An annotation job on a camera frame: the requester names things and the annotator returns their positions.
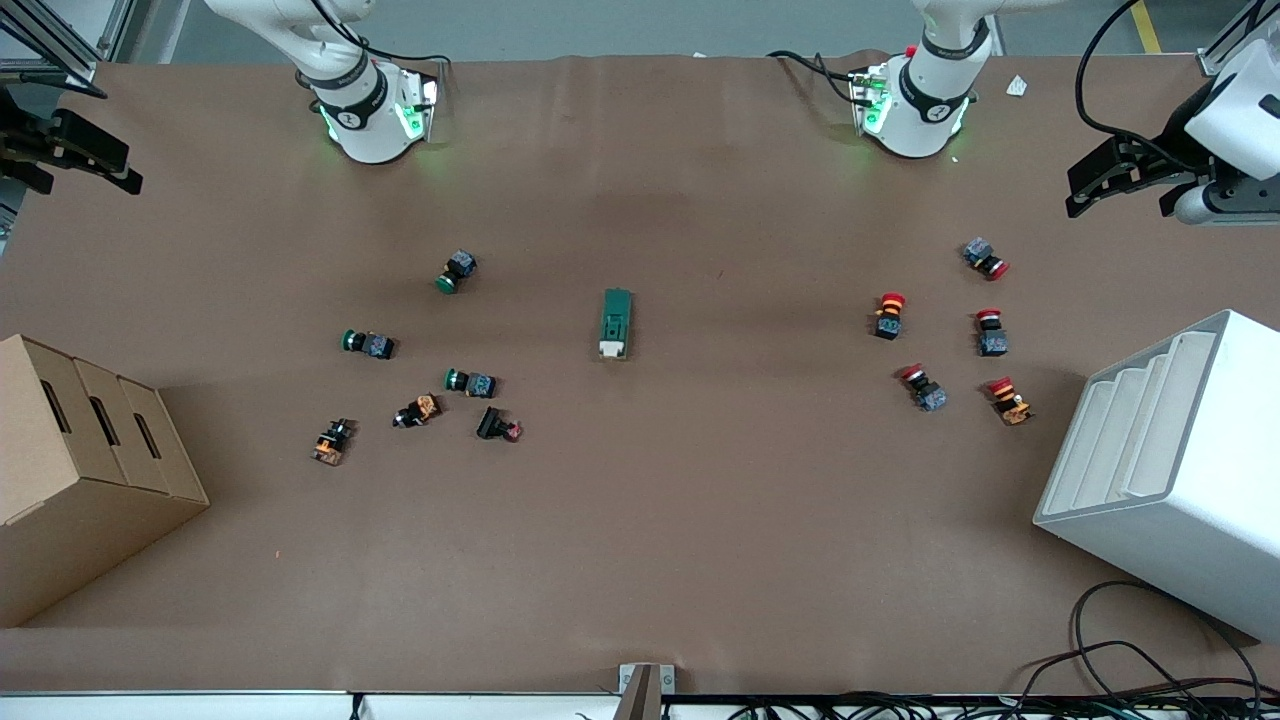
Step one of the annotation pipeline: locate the black arm base cable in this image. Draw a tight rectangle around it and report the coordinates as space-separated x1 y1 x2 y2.
308 0 453 113
766 48 873 103

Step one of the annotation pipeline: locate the white plastic tiered bin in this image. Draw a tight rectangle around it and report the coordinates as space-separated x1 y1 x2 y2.
1033 309 1280 643

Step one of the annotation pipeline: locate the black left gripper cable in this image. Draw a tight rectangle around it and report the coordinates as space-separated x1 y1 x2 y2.
1074 0 1280 151

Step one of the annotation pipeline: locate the aluminium frame profile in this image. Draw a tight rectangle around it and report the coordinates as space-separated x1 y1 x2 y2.
0 0 136 101
1198 0 1280 77

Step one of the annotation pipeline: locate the brown paper table cover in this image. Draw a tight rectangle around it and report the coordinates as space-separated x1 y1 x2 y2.
0 50 1280 696

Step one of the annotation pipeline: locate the green load switch white handle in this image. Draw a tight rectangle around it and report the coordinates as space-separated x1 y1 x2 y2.
598 288 635 361

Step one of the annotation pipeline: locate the brown cardboard box with slots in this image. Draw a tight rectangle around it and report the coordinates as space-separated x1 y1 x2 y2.
0 334 211 629

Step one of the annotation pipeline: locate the black left arm base cable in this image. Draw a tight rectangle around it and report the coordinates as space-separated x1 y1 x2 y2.
766 48 873 103

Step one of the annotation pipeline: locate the grey metal bracket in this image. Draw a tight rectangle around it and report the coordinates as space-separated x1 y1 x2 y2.
618 663 676 720

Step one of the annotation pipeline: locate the white table edge rail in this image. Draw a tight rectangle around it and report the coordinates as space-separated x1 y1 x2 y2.
0 690 1280 720

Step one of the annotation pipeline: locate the black looped cable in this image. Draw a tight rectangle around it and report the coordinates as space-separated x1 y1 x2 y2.
1020 580 1269 706

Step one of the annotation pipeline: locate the black right arm base cable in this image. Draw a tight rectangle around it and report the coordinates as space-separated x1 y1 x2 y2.
308 0 453 113

